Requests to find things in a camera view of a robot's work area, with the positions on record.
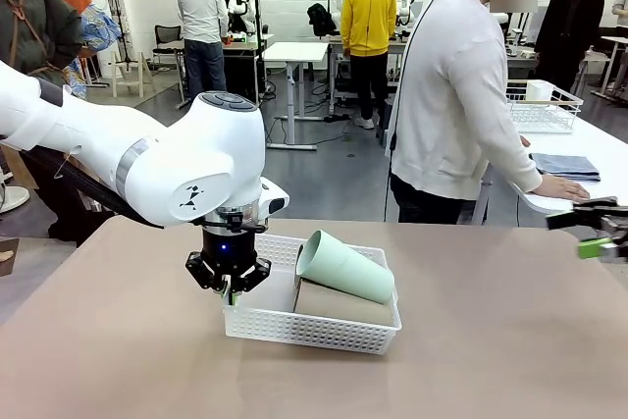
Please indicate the desk with dark frame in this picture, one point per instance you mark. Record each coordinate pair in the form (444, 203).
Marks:
(245, 41)

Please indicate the desk with white frame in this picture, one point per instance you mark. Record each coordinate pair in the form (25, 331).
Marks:
(336, 46)

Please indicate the large white table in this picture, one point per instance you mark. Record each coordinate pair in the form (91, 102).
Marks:
(608, 149)

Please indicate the black bag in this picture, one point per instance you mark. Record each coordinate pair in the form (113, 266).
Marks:
(321, 19)

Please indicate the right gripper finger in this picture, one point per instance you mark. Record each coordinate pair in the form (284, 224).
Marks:
(593, 213)
(596, 248)

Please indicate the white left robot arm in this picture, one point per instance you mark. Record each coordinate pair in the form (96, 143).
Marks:
(147, 164)

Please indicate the brown paper cup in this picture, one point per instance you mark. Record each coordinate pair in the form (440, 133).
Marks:
(343, 308)

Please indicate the person in orange blue clothes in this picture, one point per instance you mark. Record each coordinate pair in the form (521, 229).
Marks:
(98, 26)

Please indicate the person in light top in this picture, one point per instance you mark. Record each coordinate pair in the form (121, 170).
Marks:
(621, 9)

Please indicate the white perforated plastic basket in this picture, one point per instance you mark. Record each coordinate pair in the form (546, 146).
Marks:
(304, 333)

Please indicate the white round fan base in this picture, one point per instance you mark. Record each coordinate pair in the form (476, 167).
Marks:
(15, 198)

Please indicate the black office chair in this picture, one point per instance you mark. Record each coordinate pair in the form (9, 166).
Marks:
(169, 36)

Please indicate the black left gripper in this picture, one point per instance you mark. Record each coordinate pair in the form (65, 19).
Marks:
(228, 249)

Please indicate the brown wooden board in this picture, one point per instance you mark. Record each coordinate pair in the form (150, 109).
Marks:
(9, 257)

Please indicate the person in yellow hoodie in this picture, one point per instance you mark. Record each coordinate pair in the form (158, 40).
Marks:
(368, 12)

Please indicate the seated person in dark clothes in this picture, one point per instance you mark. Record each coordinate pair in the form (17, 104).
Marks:
(233, 12)

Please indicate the mint green cup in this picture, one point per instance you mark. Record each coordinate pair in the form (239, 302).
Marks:
(348, 269)

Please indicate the person in grey green jacket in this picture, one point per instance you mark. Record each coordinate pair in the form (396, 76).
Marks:
(29, 21)

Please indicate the grey blue cloth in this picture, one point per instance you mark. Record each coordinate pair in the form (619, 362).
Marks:
(564, 166)

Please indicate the wooden step stool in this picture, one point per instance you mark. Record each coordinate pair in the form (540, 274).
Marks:
(114, 78)

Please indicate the person's right forearm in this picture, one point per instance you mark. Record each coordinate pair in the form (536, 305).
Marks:
(515, 169)

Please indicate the power strip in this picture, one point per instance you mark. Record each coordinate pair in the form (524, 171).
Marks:
(337, 118)

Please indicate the person in white shirt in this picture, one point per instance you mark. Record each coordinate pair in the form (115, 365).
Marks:
(201, 7)

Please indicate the person's right hand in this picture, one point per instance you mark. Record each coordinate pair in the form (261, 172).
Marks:
(561, 188)

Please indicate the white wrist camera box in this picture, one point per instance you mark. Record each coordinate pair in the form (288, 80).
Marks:
(275, 198)

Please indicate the white height-adjustable desk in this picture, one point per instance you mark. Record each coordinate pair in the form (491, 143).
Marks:
(297, 51)

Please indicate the person in white sweater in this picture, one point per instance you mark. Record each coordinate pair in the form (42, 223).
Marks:
(441, 95)

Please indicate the person in black outfit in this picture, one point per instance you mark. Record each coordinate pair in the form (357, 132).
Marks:
(569, 21)

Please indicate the white plastic container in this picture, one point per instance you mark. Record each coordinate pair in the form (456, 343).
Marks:
(539, 90)

